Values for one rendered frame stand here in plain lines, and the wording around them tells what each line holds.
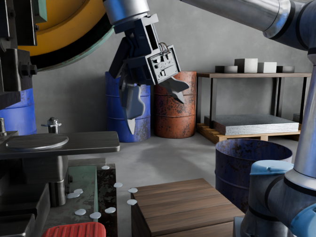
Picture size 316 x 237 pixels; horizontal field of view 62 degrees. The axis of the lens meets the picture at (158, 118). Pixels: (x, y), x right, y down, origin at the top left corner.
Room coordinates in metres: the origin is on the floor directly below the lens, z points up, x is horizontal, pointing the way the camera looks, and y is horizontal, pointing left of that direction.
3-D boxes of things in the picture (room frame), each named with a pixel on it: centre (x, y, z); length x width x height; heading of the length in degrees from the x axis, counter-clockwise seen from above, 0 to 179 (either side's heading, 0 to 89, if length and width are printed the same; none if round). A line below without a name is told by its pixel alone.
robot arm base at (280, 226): (0.70, -0.32, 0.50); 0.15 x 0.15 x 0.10
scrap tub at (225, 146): (1.46, -0.54, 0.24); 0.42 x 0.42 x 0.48
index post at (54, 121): (0.73, 0.30, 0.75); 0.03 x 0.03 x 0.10; 12
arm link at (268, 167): (0.69, -0.32, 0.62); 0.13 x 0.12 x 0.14; 10
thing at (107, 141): (0.57, 0.21, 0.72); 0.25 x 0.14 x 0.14; 102
